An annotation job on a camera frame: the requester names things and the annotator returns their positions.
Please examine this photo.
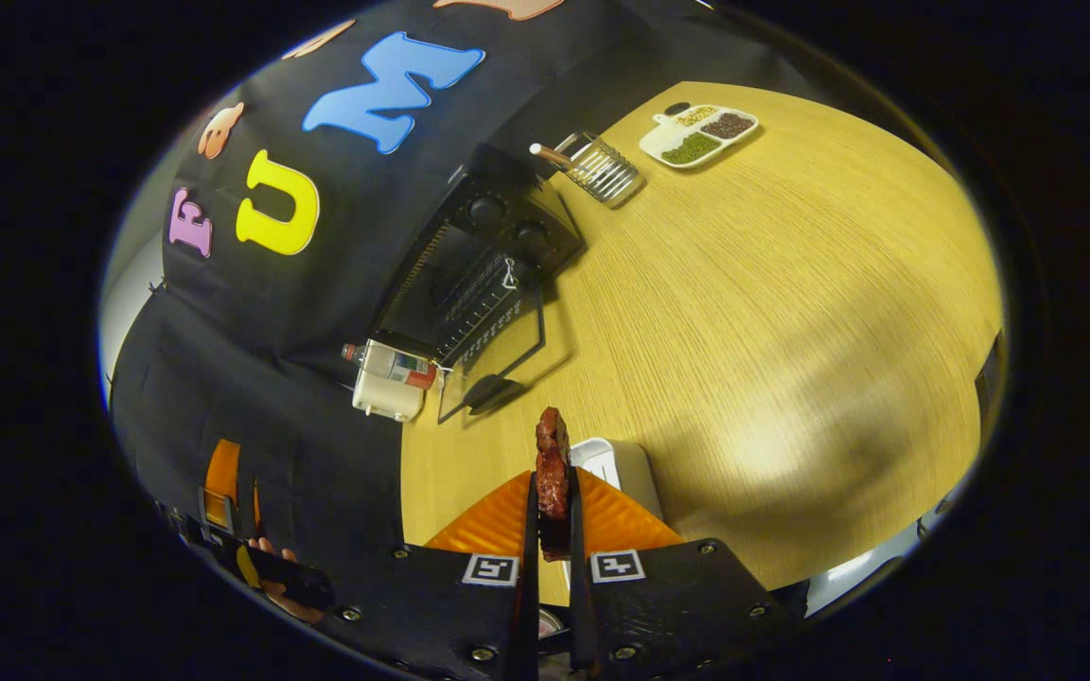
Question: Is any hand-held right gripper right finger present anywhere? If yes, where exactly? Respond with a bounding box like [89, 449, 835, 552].
[567, 466, 806, 681]

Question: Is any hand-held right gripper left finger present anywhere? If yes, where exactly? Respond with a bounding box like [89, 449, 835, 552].
[318, 470, 542, 681]

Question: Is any red meat piece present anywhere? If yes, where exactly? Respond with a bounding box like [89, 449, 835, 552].
[534, 407, 572, 564]

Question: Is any black electric oven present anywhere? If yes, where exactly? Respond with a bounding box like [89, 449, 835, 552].
[370, 142, 589, 427]

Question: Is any small white tray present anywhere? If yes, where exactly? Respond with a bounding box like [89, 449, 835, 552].
[566, 437, 667, 523]

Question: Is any white toaster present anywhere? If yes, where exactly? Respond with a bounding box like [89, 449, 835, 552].
[352, 340, 428, 423]

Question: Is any clear bottle with red label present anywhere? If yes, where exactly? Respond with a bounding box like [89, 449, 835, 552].
[342, 342, 439, 391]

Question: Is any white divided plate of beans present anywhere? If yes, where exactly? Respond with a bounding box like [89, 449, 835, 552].
[638, 102, 760, 171]

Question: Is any metal wire holder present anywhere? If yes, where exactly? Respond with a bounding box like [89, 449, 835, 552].
[559, 132, 645, 209]

